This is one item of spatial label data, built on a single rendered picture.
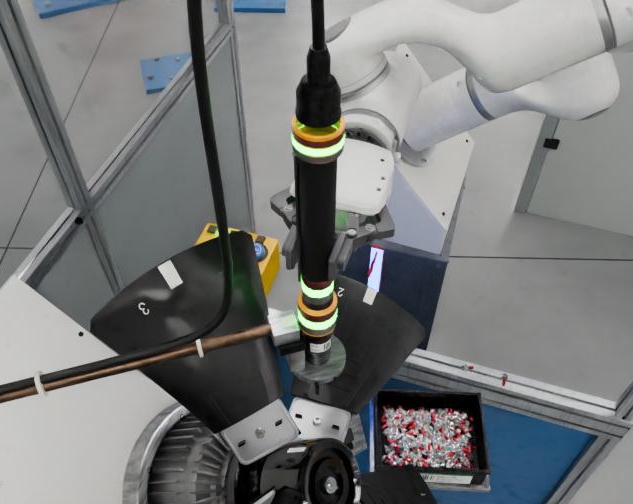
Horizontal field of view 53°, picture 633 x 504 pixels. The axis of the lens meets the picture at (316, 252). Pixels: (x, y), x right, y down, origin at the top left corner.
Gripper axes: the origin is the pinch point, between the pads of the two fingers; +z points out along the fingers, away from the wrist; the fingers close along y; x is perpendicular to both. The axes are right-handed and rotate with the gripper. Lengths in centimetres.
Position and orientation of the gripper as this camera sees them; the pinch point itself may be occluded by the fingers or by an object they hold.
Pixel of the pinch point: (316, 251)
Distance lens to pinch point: 63.8
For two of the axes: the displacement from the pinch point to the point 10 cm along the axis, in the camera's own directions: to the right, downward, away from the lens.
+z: -3.1, 7.2, -6.2
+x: 0.0, -6.5, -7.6
